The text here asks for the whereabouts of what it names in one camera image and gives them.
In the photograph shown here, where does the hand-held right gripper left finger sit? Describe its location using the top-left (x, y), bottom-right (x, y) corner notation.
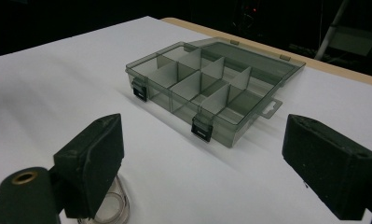
top-left (52, 113), bottom-right (126, 219)

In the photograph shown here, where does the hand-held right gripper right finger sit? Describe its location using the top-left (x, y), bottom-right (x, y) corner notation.
top-left (282, 113), bottom-right (372, 221)

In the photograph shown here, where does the white metal stand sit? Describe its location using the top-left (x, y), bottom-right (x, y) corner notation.
top-left (313, 0), bottom-right (372, 62)

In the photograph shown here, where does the clear round plastic container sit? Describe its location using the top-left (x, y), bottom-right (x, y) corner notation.
top-left (76, 174), bottom-right (131, 224)

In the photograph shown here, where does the grey transparent compartment box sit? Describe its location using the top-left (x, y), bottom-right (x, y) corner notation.
top-left (124, 36), bottom-right (307, 148)

